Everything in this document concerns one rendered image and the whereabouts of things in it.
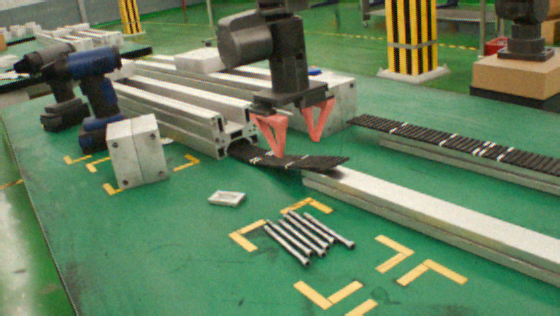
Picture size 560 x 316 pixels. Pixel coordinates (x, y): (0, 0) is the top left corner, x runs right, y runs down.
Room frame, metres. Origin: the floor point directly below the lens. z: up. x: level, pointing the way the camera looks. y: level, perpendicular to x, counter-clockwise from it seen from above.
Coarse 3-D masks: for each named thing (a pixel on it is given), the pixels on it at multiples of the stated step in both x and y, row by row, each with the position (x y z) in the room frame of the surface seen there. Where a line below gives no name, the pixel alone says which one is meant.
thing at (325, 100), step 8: (304, 96) 0.66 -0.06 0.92; (312, 96) 0.67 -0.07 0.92; (320, 96) 0.68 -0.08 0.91; (328, 96) 0.69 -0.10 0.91; (296, 104) 0.66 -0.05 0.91; (304, 104) 0.66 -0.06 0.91; (312, 104) 0.67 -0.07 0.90; (320, 104) 0.70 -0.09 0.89; (328, 104) 0.69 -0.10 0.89; (304, 112) 0.73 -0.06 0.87; (320, 112) 0.70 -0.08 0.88; (328, 112) 0.69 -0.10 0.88; (312, 120) 0.72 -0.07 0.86; (320, 120) 0.70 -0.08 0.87; (312, 128) 0.71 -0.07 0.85; (320, 128) 0.70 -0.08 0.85; (312, 136) 0.71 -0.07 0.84
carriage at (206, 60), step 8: (208, 48) 1.33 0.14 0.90; (216, 48) 1.31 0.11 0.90; (176, 56) 1.28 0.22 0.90; (184, 56) 1.25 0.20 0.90; (192, 56) 1.23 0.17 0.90; (200, 56) 1.22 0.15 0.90; (208, 56) 1.20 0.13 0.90; (216, 56) 1.19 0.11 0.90; (176, 64) 1.29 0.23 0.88; (184, 64) 1.25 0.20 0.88; (192, 64) 1.21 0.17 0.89; (200, 64) 1.18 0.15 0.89; (208, 64) 1.18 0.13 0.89; (216, 64) 1.19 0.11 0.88; (192, 72) 1.22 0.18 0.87; (200, 72) 1.18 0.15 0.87; (208, 72) 1.17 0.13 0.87; (224, 72) 1.22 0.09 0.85
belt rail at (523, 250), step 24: (336, 168) 0.63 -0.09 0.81; (336, 192) 0.60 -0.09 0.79; (360, 192) 0.56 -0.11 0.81; (384, 192) 0.54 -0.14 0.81; (408, 192) 0.53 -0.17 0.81; (384, 216) 0.52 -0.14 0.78; (408, 216) 0.50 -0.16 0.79; (432, 216) 0.46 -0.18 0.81; (456, 216) 0.45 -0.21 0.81; (480, 216) 0.45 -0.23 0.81; (456, 240) 0.44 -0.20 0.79; (480, 240) 0.41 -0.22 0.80; (504, 240) 0.39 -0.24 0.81; (528, 240) 0.38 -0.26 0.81; (552, 240) 0.38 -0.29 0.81; (504, 264) 0.39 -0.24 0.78; (528, 264) 0.37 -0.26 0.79; (552, 264) 0.34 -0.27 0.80
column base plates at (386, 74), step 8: (144, 32) 10.80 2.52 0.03; (384, 72) 4.11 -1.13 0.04; (392, 72) 4.07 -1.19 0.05; (432, 72) 3.92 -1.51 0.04; (440, 72) 3.94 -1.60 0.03; (448, 72) 3.98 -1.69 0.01; (400, 80) 3.90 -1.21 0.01; (408, 80) 3.84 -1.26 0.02; (416, 80) 3.77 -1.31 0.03; (424, 80) 3.79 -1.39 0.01
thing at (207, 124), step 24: (120, 96) 1.18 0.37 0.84; (144, 96) 1.04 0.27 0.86; (168, 96) 1.10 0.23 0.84; (192, 96) 1.00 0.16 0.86; (216, 96) 0.94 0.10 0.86; (168, 120) 0.94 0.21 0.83; (192, 120) 0.88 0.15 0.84; (216, 120) 0.81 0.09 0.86; (240, 120) 0.85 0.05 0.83; (192, 144) 0.87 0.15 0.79; (216, 144) 0.81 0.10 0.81
